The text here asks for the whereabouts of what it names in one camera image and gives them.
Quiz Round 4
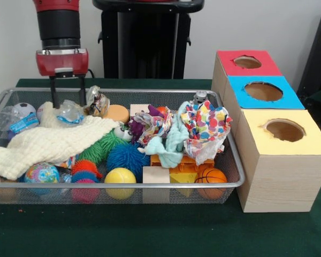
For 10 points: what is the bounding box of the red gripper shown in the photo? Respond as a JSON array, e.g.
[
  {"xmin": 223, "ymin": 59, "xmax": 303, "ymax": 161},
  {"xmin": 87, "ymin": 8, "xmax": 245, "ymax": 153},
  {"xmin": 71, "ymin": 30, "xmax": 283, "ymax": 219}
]
[{"xmin": 36, "ymin": 48, "xmax": 89, "ymax": 109}]

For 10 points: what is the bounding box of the crushed bottle with blue label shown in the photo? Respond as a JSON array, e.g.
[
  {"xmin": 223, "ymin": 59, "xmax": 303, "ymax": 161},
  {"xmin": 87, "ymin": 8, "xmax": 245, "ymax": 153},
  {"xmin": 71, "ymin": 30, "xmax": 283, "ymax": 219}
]
[
  {"xmin": 0, "ymin": 104, "xmax": 41, "ymax": 134},
  {"xmin": 56, "ymin": 99, "xmax": 86, "ymax": 125}
]

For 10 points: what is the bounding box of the crushed silver metal can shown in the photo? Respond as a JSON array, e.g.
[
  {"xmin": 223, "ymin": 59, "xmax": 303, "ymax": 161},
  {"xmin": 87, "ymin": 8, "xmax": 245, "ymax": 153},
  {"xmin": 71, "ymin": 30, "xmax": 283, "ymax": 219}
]
[{"xmin": 84, "ymin": 85, "xmax": 110, "ymax": 118}]

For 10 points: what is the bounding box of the shallow clear mesh bin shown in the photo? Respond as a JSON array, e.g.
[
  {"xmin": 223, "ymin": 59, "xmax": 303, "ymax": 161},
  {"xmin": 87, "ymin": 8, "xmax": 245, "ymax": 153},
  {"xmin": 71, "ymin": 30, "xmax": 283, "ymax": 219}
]
[{"xmin": 0, "ymin": 87, "xmax": 246, "ymax": 206}]

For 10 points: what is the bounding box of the wooden box with three holes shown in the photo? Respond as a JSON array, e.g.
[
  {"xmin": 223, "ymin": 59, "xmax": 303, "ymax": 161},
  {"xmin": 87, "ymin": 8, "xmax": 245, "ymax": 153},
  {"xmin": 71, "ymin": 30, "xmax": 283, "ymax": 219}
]
[{"xmin": 210, "ymin": 49, "xmax": 321, "ymax": 214}]

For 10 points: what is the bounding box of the black and white soccer ball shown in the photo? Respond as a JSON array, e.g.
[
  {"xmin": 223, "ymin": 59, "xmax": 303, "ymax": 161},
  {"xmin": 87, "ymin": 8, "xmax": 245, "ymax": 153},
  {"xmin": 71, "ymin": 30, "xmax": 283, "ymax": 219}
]
[{"xmin": 14, "ymin": 102, "xmax": 37, "ymax": 118}]

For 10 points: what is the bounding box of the cream knitted cloth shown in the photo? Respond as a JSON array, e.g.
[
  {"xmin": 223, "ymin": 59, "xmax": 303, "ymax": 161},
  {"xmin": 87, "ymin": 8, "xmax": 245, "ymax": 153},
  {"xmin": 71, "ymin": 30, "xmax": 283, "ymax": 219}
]
[{"xmin": 0, "ymin": 101, "xmax": 121, "ymax": 182}]

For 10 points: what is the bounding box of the globe print ball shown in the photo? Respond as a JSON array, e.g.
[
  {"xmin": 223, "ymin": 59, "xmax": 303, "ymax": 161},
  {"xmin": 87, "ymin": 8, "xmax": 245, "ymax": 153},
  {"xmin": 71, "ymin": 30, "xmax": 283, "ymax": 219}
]
[{"xmin": 25, "ymin": 162, "xmax": 61, "ymax": 195}]

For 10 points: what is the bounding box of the blue spiky ball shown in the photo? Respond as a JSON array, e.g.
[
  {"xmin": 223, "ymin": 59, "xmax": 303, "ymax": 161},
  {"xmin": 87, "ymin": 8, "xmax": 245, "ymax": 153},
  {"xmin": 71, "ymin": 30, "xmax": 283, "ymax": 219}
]
[{"xmin": 106, "ymin": 143, "xmax": 150, "ymax": 176}]

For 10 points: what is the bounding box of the yellow ball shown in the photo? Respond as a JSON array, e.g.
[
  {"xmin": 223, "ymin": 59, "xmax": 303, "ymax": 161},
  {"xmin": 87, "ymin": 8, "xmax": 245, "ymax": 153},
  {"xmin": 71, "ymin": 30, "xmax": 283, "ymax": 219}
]
[{"xmin": 104, "ymin": 168, "xmax": 137, "ymax": 200}]

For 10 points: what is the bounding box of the light teal cloth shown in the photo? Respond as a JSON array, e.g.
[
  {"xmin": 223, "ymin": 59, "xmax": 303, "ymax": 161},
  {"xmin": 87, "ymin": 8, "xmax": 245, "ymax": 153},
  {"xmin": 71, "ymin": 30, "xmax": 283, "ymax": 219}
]
[{"xmin": 144, "ymin": 107, "xmax": 193, "ymax": 169}]

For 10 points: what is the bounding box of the colourful spotted cloth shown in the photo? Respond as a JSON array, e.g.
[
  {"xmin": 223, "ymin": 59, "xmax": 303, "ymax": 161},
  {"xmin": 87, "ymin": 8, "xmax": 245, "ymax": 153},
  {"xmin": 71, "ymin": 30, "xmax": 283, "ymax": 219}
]
[{"xmin": 180, "ymin": 100, "xmax": 233, "ymax": 165}]

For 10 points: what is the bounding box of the black stand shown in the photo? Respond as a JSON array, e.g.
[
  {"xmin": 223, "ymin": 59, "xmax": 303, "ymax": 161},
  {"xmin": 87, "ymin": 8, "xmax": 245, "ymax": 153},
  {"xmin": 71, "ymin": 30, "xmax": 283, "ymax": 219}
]
[{"xmin": 296, "ymin": 4, "xmax": 321, "ymax": 99}]

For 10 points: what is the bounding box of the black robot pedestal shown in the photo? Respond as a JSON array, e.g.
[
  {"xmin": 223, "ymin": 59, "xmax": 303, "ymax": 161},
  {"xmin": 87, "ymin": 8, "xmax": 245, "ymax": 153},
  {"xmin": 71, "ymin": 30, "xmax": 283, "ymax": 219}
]
[{"xmin": 93, "ymin": 0, "xmax": 205, "ymax": 80}]

